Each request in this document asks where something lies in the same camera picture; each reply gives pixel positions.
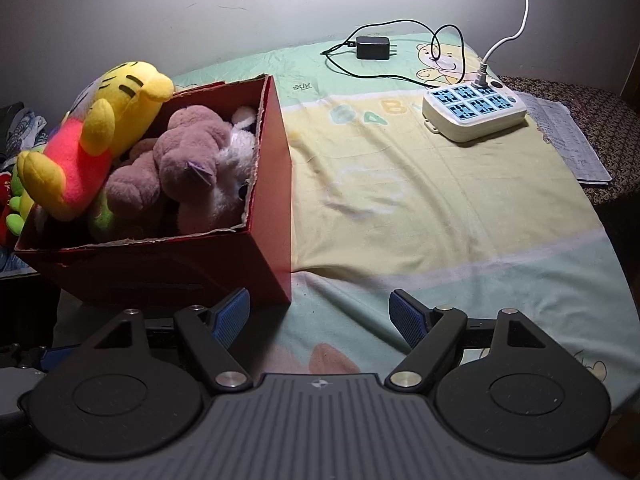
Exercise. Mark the yellow tiger plush toy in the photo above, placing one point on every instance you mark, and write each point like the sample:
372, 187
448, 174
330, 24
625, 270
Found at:
106, 120

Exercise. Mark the printed paper sheets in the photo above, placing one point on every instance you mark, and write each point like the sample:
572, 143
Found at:
560, 129

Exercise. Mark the white fluffy plush toy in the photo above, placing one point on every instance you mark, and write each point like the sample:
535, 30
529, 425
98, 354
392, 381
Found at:
235, 159

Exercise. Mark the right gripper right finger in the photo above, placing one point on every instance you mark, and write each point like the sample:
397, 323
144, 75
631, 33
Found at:
435, 337

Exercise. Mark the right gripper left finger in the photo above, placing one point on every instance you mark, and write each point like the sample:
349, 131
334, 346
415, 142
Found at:
209, 333

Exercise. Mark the white blue power strip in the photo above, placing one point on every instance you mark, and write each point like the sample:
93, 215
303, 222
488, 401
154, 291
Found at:
465, 112

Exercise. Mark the cartoon bear bed sheet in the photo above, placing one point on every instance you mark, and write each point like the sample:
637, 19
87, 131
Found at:
381, 203

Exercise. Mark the green plush toy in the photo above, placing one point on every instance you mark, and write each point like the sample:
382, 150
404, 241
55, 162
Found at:
20, 204

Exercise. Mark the red cardboard box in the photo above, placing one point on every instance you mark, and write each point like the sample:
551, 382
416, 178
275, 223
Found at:
198, 268

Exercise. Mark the patterned brown seat cushion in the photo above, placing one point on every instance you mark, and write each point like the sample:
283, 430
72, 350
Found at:
609, 124

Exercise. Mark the black power adapter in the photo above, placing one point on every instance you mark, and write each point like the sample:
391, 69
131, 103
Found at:
374, 48

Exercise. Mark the pink plush teddy bear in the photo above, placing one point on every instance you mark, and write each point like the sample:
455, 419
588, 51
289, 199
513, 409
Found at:
183, 164

